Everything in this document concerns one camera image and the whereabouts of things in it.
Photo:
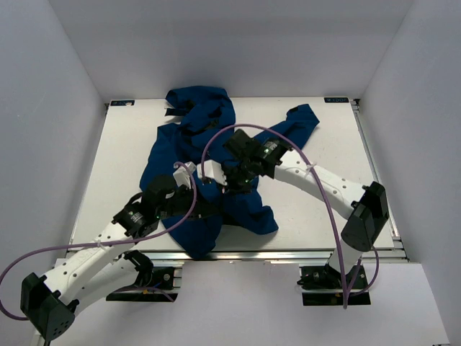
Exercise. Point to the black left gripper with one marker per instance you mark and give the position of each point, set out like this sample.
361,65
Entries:
202,209

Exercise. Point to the right blue table label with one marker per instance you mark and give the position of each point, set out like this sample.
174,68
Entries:
336,99

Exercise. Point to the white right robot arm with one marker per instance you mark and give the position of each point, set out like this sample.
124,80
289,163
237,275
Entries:
364,207

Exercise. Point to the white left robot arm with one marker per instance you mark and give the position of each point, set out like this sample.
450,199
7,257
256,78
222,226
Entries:
52,301

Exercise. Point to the aluminium table front rail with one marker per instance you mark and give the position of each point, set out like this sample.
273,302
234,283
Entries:
231,256

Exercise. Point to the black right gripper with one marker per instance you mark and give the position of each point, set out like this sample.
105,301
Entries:
232,184

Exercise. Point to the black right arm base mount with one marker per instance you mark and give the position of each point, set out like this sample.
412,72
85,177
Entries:
320,288

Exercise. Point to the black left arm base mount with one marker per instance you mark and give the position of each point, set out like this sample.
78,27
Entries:
152,283

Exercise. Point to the left blue table label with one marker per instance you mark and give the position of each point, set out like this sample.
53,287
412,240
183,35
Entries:
122,103

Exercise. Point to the blue table label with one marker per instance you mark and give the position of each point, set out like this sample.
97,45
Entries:
122,103
336,99

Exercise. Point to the blue zip-up jacket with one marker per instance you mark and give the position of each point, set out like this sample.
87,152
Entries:
203,111

